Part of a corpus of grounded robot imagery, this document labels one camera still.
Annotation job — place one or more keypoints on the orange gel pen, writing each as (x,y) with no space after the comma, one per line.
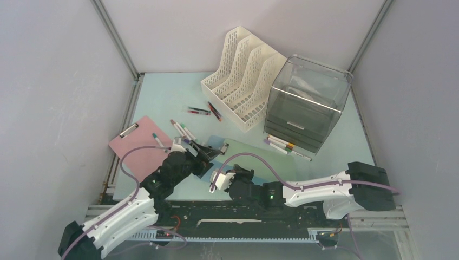
(220,119)

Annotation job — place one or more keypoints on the purple gel pen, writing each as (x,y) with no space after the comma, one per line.
(214,110)

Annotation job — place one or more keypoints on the purple cap marker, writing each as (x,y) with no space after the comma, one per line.
(276,146)

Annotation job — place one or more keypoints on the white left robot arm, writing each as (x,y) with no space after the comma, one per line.
(96,238)

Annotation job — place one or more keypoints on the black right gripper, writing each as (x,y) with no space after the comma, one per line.
(240,172)

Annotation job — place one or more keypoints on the blue clipboard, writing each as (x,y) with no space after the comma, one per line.
(215,168)

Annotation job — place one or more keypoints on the teal cap marker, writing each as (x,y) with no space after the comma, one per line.
(157,140)

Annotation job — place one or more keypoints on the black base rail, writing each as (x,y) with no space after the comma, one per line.
(227,219)

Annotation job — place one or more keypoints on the dark red gel pen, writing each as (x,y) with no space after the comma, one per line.
(198,112)

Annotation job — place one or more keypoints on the white file organizer rack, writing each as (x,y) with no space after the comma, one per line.
(240,87)

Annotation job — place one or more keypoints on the white marker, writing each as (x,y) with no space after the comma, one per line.
(183,131)

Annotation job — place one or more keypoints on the pink clipboard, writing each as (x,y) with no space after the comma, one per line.
(145,161)

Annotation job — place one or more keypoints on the light green cap marker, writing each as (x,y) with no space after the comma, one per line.
(188,132)

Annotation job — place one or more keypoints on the clear grey drawer box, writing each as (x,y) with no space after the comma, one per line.
(306,101)

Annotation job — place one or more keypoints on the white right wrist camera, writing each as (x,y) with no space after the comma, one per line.
(220,182)

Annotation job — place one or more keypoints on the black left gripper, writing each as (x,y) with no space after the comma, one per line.
(202,163)

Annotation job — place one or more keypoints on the green clipboard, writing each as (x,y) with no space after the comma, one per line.
(283,164)

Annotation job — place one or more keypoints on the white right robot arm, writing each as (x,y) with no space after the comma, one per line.
(361,186)

